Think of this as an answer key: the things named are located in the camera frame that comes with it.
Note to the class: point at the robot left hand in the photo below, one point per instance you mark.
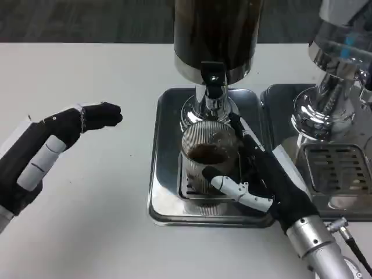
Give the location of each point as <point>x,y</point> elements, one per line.
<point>58,125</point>

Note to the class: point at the black tap lever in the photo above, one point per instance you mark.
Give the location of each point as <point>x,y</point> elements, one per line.
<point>213,72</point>

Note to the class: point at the clear ribbed glass cup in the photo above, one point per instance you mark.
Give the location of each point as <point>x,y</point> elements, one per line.
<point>203,136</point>

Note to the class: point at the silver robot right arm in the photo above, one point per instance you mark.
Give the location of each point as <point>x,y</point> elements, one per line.
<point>316,244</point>

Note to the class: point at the clear tank drink dispenser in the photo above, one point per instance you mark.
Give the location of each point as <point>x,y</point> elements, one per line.
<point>334,58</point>

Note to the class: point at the steel drip tray base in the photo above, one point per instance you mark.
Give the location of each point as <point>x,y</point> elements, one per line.
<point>165,174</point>
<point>279,116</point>

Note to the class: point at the dark tank drink dispenser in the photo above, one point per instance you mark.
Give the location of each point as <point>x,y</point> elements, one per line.
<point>215,32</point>

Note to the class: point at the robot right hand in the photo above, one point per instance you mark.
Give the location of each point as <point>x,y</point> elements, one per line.
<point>284,189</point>

